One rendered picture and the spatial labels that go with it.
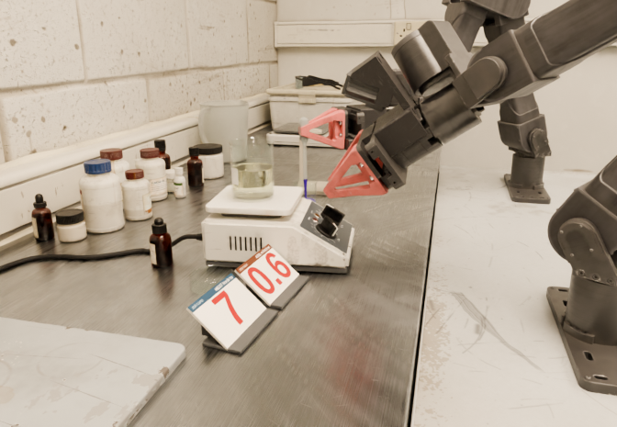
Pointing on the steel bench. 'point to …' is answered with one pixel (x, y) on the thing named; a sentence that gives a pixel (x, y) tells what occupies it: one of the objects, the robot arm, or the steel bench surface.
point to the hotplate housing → (212, 235)
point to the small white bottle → (179, 184)
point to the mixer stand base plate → (78, 375)
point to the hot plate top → (290, 196)
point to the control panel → (323, 235)
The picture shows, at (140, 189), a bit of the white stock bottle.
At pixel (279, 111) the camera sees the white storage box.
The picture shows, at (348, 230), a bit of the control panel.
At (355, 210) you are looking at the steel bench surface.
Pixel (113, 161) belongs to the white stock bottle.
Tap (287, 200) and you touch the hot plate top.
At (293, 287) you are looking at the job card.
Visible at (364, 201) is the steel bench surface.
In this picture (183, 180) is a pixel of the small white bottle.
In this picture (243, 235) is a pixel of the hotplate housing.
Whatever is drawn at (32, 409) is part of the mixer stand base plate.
